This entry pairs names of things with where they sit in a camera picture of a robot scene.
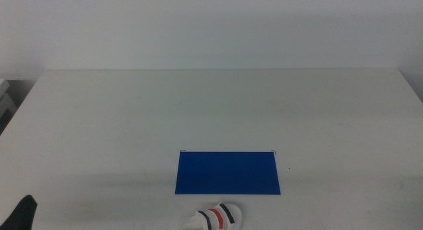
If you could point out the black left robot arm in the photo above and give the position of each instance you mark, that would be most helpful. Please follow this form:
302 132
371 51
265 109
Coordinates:
20 215

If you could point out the blue rectangular mat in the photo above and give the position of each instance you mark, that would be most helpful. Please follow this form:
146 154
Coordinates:
227 173

